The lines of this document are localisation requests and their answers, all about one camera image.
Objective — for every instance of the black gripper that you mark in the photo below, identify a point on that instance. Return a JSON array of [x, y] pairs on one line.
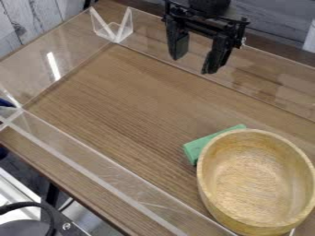
[[207, 17]]

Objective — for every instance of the green rectangular block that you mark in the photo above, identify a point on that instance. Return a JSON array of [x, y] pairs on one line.
[[193, 148]]

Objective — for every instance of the clear acrylic corner bracket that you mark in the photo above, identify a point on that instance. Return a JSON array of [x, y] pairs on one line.
[[114, 31]]

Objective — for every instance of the black metal table leg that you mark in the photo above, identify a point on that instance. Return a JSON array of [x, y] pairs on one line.
[[52, 195]]

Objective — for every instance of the brown wooden bowl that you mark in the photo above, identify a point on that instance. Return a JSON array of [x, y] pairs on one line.
[[255, 181]]

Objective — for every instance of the clear acrylic enclosure wall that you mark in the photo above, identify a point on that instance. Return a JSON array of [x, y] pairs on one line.
[[134, 205]]

